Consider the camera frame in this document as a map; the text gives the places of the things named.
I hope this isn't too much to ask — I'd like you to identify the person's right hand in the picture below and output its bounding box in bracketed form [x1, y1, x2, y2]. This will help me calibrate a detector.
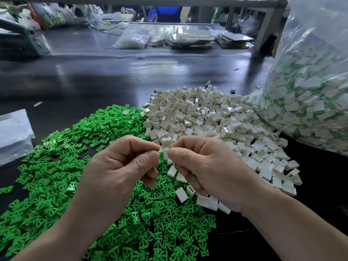
[167, 135, 265, 212]

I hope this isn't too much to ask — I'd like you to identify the person's left hand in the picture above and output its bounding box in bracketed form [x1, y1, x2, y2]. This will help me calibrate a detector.
[71, 135, 162, 234]

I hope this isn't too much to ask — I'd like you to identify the pile of white plastic caps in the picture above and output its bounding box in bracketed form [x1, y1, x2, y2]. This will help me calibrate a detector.
[142, 84, 303, 214]

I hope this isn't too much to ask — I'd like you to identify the pile of green plastic clips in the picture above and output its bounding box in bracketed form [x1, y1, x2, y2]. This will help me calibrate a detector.
[0, 104, 216, 261]

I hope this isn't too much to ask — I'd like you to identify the clear plastic bag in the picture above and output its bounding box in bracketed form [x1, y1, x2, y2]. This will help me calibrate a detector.
[247, 0, 348, 156]

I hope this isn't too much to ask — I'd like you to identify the person's right forearm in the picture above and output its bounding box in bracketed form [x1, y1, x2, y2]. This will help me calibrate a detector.
[242, 185, 348, 261]

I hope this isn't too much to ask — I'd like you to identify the person's left forearm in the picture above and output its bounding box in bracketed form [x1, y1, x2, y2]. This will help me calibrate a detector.
[11, 209, 107, 261]

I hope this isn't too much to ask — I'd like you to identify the small clear bag of parts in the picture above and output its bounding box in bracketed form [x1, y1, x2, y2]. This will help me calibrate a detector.
[111, 29, 150, 50]

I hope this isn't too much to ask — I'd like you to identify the stack of clear flat bags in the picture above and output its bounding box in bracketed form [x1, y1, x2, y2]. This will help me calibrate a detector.
[0, 109, 35, 166]

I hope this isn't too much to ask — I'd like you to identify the dark flat tray stack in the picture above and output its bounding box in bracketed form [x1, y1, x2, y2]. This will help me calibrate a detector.
[217, 32, 254, 49]

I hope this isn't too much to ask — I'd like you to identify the blue crate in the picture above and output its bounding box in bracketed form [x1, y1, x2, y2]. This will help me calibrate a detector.
[150, 6, 182, 23]

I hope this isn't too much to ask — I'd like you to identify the grey heat sealer machine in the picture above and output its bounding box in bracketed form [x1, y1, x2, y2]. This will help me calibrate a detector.
[0, 18, 51, 57]

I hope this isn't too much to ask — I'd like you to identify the grey metal horizontal bar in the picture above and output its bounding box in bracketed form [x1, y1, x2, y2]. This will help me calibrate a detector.
[0, 0, 288, 9]

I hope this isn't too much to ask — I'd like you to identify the grey metal slanted post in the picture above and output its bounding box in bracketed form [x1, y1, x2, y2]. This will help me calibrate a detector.
[253, 0, 289, 53]

